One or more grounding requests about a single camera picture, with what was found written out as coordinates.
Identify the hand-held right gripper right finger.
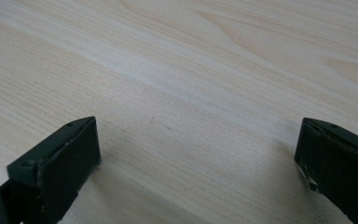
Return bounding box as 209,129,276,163
294,117,358,224

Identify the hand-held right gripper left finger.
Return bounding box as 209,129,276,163
0,116,102,224

